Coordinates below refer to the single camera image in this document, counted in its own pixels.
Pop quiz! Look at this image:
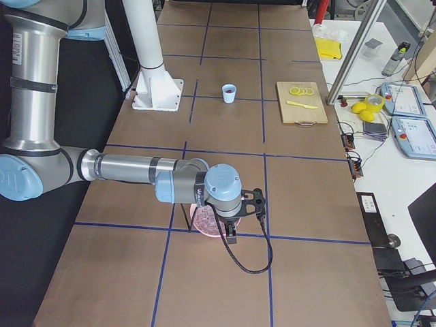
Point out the whole lemon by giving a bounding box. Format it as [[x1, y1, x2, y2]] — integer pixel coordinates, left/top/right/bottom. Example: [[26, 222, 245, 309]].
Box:
[[352, 102, 367, 114], [358, 110, 375, 123]]

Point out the yellow cloth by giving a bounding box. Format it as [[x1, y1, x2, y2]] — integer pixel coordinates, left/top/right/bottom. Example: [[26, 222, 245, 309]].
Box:
[[315, 37, 343, 60]]

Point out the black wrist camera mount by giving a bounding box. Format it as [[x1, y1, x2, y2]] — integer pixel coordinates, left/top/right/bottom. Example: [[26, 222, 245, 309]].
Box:
[[238, 188, 266, 221]]

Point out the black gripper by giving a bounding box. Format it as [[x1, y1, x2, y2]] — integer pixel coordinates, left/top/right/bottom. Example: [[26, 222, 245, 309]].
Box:
[[224, 217, 240, 244]]

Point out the pink bowl of ice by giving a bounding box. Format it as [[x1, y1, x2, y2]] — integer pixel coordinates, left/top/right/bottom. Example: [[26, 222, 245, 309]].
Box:
[[188, 204, 220, 238]]

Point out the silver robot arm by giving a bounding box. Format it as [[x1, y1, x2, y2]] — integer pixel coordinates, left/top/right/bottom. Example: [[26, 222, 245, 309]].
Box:
[[1, 1, 243, 244]]

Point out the white camera post with base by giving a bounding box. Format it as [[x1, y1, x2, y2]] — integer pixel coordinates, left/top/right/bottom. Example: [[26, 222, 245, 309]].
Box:
[[123, 0, 184, 112]]

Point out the light blue paper cup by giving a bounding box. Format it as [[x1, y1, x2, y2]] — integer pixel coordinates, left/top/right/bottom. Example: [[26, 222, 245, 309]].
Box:
[[221, 84, 237, 104]]

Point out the lemon slice near board edge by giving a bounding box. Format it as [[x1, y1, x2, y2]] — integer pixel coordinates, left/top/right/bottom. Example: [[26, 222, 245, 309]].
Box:
[[289, 87, 302, 95]]

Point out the yellow tape roll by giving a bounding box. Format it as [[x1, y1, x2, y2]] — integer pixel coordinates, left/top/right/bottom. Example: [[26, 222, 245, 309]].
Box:
[[364, 95, 385, 113]]

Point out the clear plastic bag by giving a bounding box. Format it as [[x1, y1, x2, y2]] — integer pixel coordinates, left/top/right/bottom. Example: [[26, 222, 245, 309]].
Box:
[[312, 24, 347, 42]]

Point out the wooden cutting board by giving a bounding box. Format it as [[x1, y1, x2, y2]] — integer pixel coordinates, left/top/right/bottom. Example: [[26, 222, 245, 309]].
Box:
[[276, 81, 328, 125]]

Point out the dark purple notebook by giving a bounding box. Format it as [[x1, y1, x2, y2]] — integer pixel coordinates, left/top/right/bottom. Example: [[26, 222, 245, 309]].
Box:
[[362, 121, 388, 141]]

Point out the teach pendant near board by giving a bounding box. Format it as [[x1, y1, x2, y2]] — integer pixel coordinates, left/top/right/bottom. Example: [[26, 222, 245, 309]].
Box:
[[380, 82, 426, 117]]

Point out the yellow plastic knife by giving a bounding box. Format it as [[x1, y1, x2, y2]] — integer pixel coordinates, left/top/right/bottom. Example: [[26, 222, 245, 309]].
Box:
[[286, 100, 318, 110]]

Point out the aluminium frame post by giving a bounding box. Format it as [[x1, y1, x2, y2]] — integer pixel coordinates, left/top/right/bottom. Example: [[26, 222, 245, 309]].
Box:
[[326, 0, 387, 106]]

